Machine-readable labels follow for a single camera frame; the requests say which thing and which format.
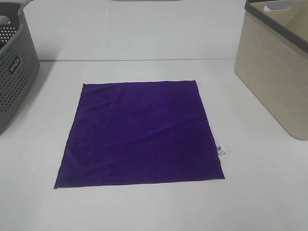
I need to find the grey perforated plastic basket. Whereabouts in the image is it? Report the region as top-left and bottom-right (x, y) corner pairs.
(0, 1), (40, 133)

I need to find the beige storage bin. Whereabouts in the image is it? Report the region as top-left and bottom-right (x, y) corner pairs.
(234, 0), (308, 140)

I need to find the purple towel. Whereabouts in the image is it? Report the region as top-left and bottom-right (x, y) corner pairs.
(54, 80), (225, 188)

